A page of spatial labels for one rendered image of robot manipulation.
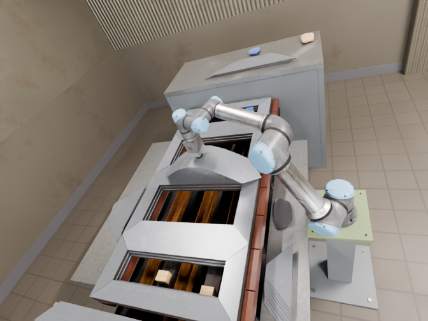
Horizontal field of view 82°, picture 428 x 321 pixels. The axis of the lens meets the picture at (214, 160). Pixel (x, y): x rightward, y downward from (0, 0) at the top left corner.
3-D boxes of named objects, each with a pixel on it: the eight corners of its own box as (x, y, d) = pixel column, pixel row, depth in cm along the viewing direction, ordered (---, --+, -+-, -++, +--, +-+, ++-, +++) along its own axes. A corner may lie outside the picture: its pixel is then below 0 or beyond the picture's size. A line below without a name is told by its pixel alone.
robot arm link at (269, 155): (354, 214, 108) (278, 123, 94) (341, 244, 102) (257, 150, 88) (330, 213, 118) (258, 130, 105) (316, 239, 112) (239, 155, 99)
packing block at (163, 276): (158, 283, 122) (154, 279, 120) (162, 272, 126) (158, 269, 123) (168, 285, 120) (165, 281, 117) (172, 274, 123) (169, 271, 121)
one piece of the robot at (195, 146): (182, 127, 136) (193, 149, 146) (175, 137, 130) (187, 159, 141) (197, 126, 131) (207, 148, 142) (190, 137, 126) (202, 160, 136)
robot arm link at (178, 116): (178, 118, 117) (167, 115, 123) (187, 135, 124) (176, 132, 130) (189, 108, 120) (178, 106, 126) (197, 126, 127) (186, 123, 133)
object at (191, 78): (165, 97, 222) (163, 93, 219) (186, 66, 261) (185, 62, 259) (323, 67, 171) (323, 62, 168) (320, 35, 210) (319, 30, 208)
